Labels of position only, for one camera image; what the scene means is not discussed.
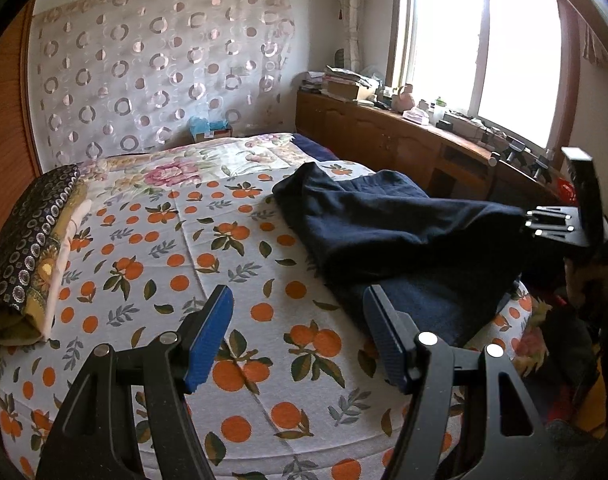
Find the window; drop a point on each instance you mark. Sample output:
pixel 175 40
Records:
pixel 484 45

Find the dark studded pillow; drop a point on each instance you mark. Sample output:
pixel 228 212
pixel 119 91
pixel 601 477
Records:
pixel 24 240

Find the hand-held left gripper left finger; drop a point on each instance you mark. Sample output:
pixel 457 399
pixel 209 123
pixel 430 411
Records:
pixel 211 340

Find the blue tissue box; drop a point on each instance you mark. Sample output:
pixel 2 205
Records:
pixel 209 130

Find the green cap bottle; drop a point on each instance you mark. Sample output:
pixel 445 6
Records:
pixel 440 110

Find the beige window curtain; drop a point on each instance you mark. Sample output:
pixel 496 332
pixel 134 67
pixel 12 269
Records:
pixel 354 15

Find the rose floral bed cover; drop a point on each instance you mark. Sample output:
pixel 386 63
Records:
pixel 184 165

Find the pink tissue pack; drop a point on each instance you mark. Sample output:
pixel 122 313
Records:
pixel 415 115

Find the red ornament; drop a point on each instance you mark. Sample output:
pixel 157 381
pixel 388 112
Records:
pixel 566 192

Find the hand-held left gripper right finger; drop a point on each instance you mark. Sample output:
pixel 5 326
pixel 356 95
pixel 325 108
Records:
pixel 384 340

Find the pink teapot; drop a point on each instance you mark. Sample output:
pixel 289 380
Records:
pixel 405 97

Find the wooden bedside cabinet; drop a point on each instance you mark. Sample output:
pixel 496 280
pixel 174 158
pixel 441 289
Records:
pixel 394 145

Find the orange fruit print bedsheet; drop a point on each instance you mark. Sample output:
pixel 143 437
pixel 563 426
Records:
pixel 184 260

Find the stack of papers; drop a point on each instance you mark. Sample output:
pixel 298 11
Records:
pixel 339 77

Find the white circle pattern curtain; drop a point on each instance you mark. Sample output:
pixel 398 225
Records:
pixel 154 70

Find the folded dark patterned blankets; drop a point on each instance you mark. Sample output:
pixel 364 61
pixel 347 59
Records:
pixel 49 270

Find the pale folded cloth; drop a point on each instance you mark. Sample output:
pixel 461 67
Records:
pixel 71 260

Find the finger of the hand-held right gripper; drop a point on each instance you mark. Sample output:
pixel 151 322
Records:
pixel 554 235
pixel 551 217

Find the navy printed t-shirt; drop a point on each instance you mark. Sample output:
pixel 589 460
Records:
pixel 384 240

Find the dark blue blanket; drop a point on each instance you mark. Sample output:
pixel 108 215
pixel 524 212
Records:
pixel 316 147

